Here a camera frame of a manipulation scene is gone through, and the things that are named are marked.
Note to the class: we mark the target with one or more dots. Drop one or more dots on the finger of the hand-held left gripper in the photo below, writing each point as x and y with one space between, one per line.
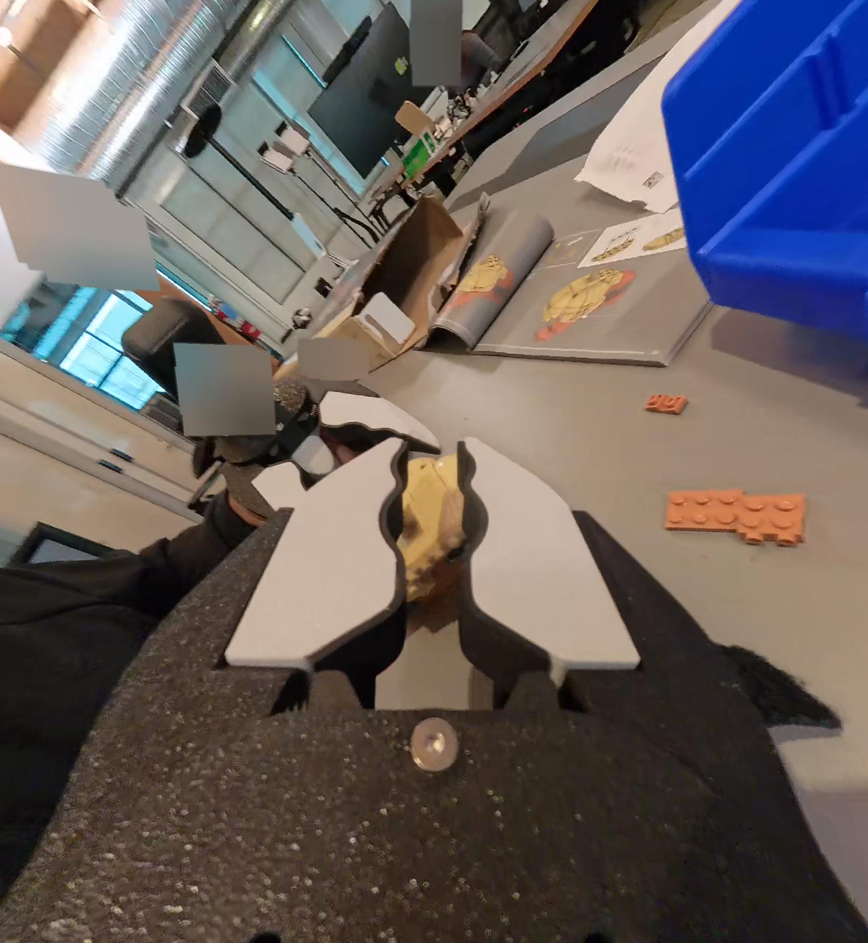
279 486
375 414

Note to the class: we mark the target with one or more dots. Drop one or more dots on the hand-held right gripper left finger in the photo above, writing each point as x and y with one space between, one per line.
316 574

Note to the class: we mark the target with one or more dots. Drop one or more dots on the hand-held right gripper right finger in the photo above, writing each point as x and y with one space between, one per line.
544 582

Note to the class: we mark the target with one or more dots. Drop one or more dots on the tan and brown brick model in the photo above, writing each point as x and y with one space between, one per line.
426 530

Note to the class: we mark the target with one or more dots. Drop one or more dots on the blue plastic bin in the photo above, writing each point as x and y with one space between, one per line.
773 147

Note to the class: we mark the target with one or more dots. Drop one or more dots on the person's left forearm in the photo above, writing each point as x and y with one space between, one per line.
50 663

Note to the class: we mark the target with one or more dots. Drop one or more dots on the grey desk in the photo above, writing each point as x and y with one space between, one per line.
773 626

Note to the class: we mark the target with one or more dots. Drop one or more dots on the long wood-edged desk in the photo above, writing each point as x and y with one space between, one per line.
529 66

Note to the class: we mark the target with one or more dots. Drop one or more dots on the person's left hand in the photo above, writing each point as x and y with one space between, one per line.
248 510

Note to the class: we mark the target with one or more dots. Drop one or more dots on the white card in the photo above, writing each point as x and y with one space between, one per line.
388 318

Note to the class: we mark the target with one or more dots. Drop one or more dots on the cardboard box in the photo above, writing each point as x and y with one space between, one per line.
404 265

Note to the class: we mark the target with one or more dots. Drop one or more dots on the black office chair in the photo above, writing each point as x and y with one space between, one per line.
161 346

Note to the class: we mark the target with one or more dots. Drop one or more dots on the large orange brick plate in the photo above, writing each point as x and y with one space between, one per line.
728 516

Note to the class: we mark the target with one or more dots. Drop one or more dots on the white cabinet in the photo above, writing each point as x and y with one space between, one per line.
50 442

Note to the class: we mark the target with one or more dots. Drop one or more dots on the small orange brick plate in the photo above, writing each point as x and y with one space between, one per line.
666 404

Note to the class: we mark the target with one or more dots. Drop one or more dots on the grey instruction booklet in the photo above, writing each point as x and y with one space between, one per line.
610 331

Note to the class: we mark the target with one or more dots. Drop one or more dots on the white device on stand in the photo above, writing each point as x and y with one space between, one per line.
285 147

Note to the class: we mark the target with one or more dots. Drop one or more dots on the tan wooden chair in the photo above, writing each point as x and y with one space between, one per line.
413 119

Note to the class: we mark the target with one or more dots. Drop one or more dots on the white picture leaflet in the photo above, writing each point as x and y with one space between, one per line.
633 243

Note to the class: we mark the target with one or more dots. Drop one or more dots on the black monitor screen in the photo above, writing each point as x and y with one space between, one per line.
367 96

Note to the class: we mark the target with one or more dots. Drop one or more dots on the black light stand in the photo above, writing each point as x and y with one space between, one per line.
202 129

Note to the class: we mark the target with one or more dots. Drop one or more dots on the white numbered paper sheet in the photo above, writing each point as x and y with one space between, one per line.
625 147

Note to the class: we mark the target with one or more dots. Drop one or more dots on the long silver air duct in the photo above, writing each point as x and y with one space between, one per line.
131 81

